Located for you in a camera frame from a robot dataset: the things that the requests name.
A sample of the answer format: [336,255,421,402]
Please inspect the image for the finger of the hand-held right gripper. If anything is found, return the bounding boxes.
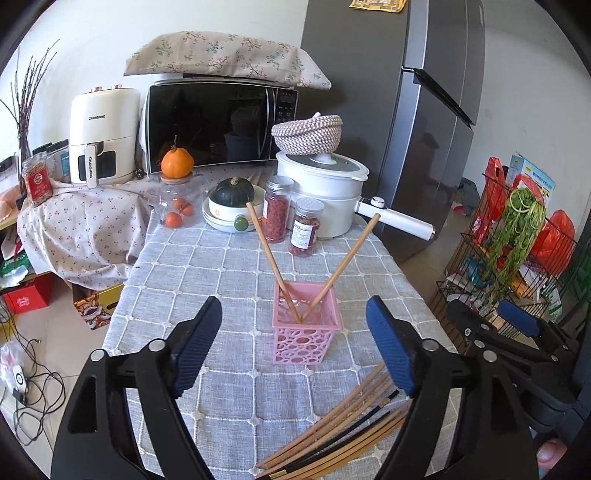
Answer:
[498,301,581,365]
[445,299,575,407]

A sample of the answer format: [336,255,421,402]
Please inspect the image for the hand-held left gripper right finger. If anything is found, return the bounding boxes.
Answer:
[366,295,541,480]

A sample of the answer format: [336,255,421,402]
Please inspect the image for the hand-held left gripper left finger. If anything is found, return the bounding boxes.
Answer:
[51,295,223,480]

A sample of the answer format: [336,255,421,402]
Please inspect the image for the wooden chopstick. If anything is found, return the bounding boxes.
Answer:
[301,212,382,321]
[256,371,389,472]
[255,363,387,468]
[245,200,302,324]
[257,379,393,476]
[279,413,411,480]

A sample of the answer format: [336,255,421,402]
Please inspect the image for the black chopstick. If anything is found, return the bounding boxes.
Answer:
[270,405,411,480]
[257,390,400,478]

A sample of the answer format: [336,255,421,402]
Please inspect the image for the pink perforated plastic basket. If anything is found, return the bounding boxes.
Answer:
[271,281,343,366]

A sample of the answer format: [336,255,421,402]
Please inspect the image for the person's right hand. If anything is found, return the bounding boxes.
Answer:
[536,438,570,480]

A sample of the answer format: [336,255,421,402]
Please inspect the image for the grey checked tablecloth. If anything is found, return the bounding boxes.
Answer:
[100,164,462,480]

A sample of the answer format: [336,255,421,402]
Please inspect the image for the red plastic bag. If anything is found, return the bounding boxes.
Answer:
[471,157,509,245]
[531,210,577,264]

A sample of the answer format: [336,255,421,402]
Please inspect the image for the green stalk vegetables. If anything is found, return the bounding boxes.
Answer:
[485,187,548,305]

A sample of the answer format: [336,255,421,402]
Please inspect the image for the patterned cardboard box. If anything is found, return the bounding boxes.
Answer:
[73,282,125,330]

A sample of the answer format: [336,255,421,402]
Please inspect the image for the white bowl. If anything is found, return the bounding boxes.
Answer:
[202,185,267,233]

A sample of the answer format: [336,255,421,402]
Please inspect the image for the white label jar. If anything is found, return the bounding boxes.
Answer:
[288,196,325,258]

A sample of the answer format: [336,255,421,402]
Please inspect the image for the blue and white box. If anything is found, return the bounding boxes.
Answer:
[505,154,557,199]

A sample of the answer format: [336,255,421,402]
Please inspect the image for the clear glass jar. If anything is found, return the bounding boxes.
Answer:
[152,174,197,229]

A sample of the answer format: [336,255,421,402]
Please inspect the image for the jar of red berries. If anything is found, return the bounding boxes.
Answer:
[263,175,295,244]

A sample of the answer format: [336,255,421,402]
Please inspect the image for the dark green squash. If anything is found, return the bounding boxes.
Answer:
[209,176,254,207]

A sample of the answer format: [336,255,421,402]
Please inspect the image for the floral cloth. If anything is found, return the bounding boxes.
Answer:
[17,178,160,296]

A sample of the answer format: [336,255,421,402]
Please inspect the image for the white electric pot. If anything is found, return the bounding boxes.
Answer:
[276,150,437,241]

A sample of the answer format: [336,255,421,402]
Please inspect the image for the red box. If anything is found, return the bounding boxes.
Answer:
[2,281,55,315]

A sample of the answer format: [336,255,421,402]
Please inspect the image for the large orange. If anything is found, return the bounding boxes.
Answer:
[161,135,195,180]

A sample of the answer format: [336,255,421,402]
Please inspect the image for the small white device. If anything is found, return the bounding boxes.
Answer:
[10,364,27,398]

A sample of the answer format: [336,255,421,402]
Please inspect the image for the black microwave oven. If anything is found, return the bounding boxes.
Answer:
[141,76,300,178]

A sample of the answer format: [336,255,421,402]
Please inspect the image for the clear storage container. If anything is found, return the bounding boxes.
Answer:
[46,141,72,183]

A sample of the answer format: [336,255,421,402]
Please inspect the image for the white air fryer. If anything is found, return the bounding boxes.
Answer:
[69,84,141,189]

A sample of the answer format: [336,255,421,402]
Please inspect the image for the grey refrigerator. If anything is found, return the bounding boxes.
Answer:
[300,0,485,264]

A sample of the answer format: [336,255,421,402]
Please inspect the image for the dry branches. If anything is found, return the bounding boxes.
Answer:
[0,39,61,162]

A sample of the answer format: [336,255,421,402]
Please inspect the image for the floral cushion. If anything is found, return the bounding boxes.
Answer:
[123,30,332,89]

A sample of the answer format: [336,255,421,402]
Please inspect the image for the black wire rack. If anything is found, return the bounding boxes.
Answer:
[427,173,578,324]

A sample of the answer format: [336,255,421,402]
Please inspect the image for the black cable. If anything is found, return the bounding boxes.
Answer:
[0,314,68,446]

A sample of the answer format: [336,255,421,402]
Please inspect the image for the woven rope basket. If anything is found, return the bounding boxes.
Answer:
[271,112,345,155]

